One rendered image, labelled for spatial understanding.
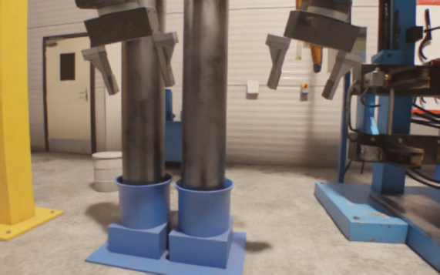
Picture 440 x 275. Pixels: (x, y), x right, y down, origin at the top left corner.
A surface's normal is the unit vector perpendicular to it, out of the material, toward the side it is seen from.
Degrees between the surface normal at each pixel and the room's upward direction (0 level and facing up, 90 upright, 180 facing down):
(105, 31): 113
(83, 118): 90
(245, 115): 90
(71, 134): 90
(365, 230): 90
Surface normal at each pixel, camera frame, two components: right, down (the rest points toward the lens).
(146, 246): -0.16, 0.08
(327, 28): 0.10, 0.48
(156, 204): 0.63, 0.08
